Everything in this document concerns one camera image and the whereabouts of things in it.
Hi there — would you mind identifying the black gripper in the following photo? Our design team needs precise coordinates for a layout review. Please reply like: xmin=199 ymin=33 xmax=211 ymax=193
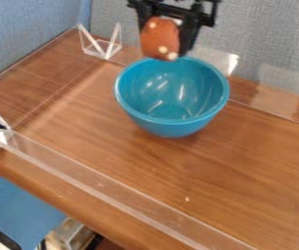
xmin=126 ymin=0 xmax=221 ymax=56

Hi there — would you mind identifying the brown spotted toy mushroom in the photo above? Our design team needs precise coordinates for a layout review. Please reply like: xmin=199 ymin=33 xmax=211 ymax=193
xmin=141 ymin=17 xmax=179 ymax=62

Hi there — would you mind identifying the blue plastic bowl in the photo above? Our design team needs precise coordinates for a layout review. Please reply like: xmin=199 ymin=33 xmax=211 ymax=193
xmin=114 ymin=57 xmax=230 ymax=138

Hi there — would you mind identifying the clear acrylic back barrier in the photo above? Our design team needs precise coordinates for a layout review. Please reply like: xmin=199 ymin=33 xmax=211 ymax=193
xmin=110 ymin=28 xmax=299 ymax=129

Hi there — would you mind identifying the clear acrylic barrier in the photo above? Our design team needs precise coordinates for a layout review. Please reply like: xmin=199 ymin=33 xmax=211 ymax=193
xmin=110 ymin=28 xmax=299 ymax=129
xmin=3 ymin=130 xmax=255 ymax=250

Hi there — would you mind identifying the clear acrylic front barrier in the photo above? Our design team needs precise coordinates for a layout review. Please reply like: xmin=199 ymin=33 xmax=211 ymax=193
xmin=3 ymin=130 xmax=255 ymax=250

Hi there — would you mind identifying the clear box under table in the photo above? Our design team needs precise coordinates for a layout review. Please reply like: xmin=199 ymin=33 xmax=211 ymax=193
xmin=34 ymin=218 xmax=95 ymax=250

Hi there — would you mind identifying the clear acrylic corner bracket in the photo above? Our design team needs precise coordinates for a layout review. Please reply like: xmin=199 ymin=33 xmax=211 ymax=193
xmin=76 ymin=23 xmax=122 ymax=61

